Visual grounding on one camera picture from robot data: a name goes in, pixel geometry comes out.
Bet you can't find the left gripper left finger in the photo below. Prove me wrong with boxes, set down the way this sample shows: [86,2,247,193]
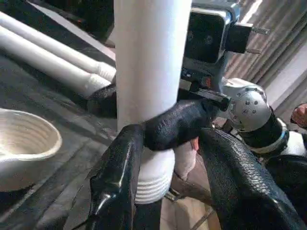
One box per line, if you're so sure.
[88,125,145,230]

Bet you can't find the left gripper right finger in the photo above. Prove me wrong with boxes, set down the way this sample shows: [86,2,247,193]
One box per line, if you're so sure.
[198,127,307,230]

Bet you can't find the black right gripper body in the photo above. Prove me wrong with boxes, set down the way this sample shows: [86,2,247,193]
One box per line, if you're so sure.
[179,66,232,114]

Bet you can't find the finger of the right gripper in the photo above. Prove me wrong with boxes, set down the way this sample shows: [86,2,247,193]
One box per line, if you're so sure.
[86,83,118,119]
[143,98,227,152]

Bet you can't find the grey curtain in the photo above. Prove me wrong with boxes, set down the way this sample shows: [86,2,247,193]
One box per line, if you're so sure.
[224,0,307,120]

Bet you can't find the white plastic table top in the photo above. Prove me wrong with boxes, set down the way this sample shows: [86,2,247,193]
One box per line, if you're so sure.
[0,108,63,193]

